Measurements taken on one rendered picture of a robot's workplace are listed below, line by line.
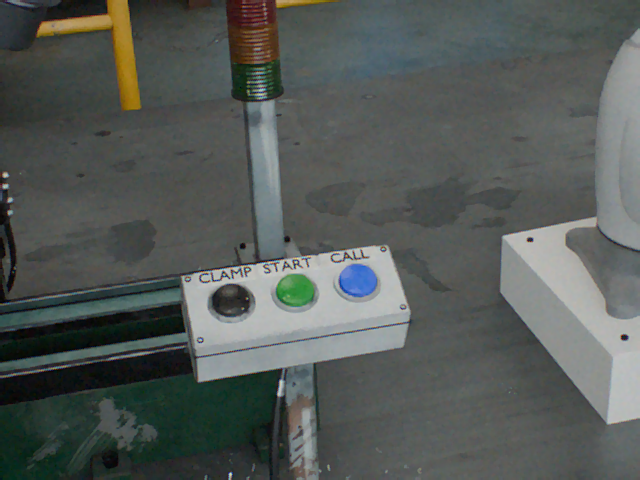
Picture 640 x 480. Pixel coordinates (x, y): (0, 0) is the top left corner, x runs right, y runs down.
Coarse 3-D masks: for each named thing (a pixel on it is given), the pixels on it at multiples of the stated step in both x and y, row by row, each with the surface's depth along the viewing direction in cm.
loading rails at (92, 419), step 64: (0, 320) 114; (64, 320) 114; (128, 320) 116; (0, 384) 104; (64, 384) 106; (128, 384) 107; (192, 384) 109; (256, 384) 111; (0, 448) 107; (64, 448) 109; (128, 448) 111; (192, 448) 113; (256, 448) 111
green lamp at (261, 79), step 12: (276, 60) 133; (240, 72) 133; (252, 72) 132; (264, 72) 133; (276, 72) 134; (240, 84) 134; (252, 84) 133; (264, 84) 133; (276, 84) 134; (240, 96) 134; (252, 96) 134; (264, 96) 134
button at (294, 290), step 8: (280, 280) 88; (288, 280) 88; (296, 280) 88; (304, 280) 88; (280, 288) 87; (288, 288) 87; (296, 288) 87; (304, 288) 87; (312, 288) 87; (280, 296) 87; (288, 296) 87; (296, 296) 87; (304, 296) 87; (312, 296) 87; (288, 304) 87; (296, 304) 86; (304, 304) 87
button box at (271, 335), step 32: (320, 256) 90; (352, 256) 90; (384, 256) 91; (192, 288) 88; (256, 288) 88; (320, 288) 88; (384, 288) 89; (192, 320) 86; (224, 320) 86; (256, 320) 86; (288, 320) 86; (320, 320) 86; (352, 320) 87; (384, 320) 87; (192, 352) 85; (224, 352) 85; (256, 352) 87; (288, 352) 88; (320, 352) 89; (352, 352) 90
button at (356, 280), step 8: (344, 272) 88; (352, 272) 88; (360, 272) 88; (368, 272) 88; (344, 280) 88; (352, 280) 88; (360, 280) 88; (368, 280) 88; (376, 280) 88; (344, 288) 88; (352, 288) 87; (360, 288) 87; (368, 288) 88; (352, 296) 88; (360, 296) 87
